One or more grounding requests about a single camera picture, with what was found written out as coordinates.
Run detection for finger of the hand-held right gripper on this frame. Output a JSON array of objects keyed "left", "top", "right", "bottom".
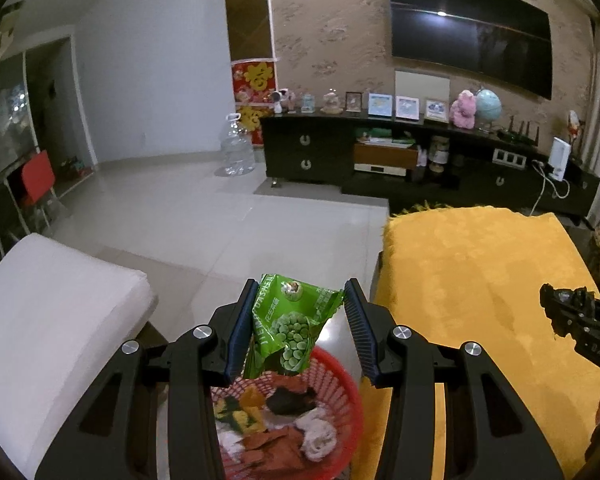
[{"left": 539, "top": 282, "right": 600, "bottom": 339}]

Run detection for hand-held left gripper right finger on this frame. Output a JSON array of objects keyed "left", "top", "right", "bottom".
[{"left": 343, "top": 277, "right": 566, "bottom": 480}]

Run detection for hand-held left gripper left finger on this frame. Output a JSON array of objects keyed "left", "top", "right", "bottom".
[{"left": 34, "top": 279, "right": 260, "bottom": 480}]

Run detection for green snack packet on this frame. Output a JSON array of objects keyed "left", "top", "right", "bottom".
[{"left": 242, "top": 273, "right": 344, "bottom": 378}]

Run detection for red mesh basket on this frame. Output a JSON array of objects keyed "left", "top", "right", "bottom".
[{"left": 210, "top": 345, "right": 365, "bottom": 480}]

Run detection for yellow and green packet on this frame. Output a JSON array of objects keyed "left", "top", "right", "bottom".
[{"left": 214, "top": 395, "right": 266, "bottom": 433}]

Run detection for dark brown wrapper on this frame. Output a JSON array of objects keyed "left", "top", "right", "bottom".
[{"left": 265, "top": 385, "right": 318, "bottom": 416}]

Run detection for white fluffy cloth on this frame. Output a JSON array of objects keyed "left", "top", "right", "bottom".
[{"left": 295, "top": 407, "right": 338, "bottom": 462}]

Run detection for yellow tablecloth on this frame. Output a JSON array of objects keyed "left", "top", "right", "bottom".
[{"left": 359, "top": 205, "right": 600, "bottom": 480}]

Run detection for white upright device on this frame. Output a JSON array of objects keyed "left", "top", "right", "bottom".
[{"left": 550, "top": 137, "right": 572, "bottom": 182}]

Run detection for white set-top box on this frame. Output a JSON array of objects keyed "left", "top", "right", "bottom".
[{"left": 354, "top": 162, "right": 407, "bottom": 176}]

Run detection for white socket strip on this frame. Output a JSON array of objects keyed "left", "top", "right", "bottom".
[{"left": 492, "top": 149, "right": 527, "bottom": 167}]

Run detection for black television cabinet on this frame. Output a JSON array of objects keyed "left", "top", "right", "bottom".
[{"left": 260, "top": 112, "right": 600, "bottom": 226}]

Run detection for black router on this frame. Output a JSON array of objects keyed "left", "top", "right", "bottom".
[{"left": 497, "top": 116, "right": 541, "bottom": 145}]

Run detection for clear water jug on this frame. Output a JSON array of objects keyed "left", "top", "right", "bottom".
[{"left": 215, "top": 112, "right": 257, "bottom": 177}]

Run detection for decorated jar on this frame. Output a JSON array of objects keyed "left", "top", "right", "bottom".
[{"left": 429, "top": 136, "right": 451, "bottom": 173}]

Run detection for green and white boxes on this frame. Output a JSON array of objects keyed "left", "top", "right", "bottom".
[{"left": 355, "top": 127, "right": 415, "bottom": 148}]

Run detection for pale blue globe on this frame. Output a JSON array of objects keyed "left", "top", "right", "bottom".
[{"left": 475, "top": 87, "right": 502, "bottom": 133}]

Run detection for pink plush toy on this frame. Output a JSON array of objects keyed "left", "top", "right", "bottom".
[{"left": 450, "top": 90, "right": 477, "bottom": 128}]

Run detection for floor toys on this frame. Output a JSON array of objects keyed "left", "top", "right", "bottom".
[{"left": 60, "top": 155, "right": 93, "bottom": 178}]

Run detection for red chair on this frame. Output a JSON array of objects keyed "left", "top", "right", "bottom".
[{"left": 21, "top": 150, "right": 61, "bottom": 221}]

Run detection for white cable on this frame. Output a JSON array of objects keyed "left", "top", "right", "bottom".
[{"left": 530, "top": 159, "right": 571, "bottom": 216}]

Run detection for red and gold wall hanging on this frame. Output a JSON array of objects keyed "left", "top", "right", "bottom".
[{"left": 236, "top": 104, "right": 263, "bottom": 147}]

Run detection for blue picture frame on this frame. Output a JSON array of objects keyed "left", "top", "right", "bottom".
[{"left": 367, "top": 92, "right": 393, "bottom": 118}]

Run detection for pink picture frame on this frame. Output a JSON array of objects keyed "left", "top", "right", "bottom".
[{"left": 395, "top": 95, "right": 421, "bottom": 121}]

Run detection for wooden picture frame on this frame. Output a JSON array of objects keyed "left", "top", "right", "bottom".
[{"left": 424, "top": 98, "right": 450, "bottom": 123}]

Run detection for white wall panel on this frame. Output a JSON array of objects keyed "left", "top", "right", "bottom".
[{"left": 395, "top": 69, "right": 451, "bottom": 111}]

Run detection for red festive wall poster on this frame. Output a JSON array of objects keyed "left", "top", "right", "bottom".
[{"left": 231, "top": 60, "right": 276, "bottom": 106}]

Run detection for black wall television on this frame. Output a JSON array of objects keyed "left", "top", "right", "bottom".
[{"left": 384, "top": 0, "right": 552, "bottom": 101}]

